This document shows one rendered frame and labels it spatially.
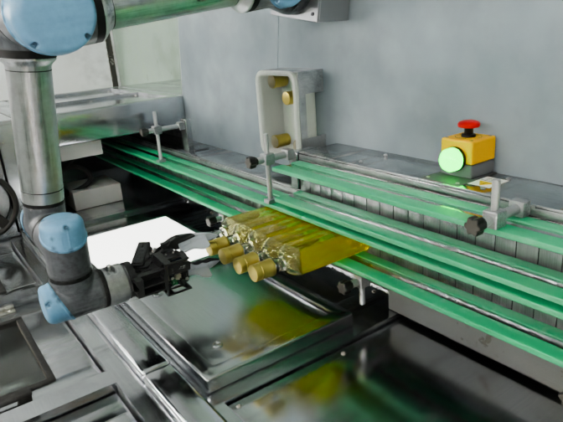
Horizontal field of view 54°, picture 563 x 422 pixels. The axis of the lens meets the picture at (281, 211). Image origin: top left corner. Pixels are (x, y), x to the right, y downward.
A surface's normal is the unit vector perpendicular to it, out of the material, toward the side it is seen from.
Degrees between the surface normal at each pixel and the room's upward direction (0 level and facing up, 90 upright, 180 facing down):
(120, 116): 90
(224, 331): 90
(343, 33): 0
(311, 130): 90
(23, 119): 52
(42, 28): 83
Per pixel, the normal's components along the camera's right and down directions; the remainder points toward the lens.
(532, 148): -0.81, 0.24
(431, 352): -0.08, -0.94
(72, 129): 0.58, 0.22
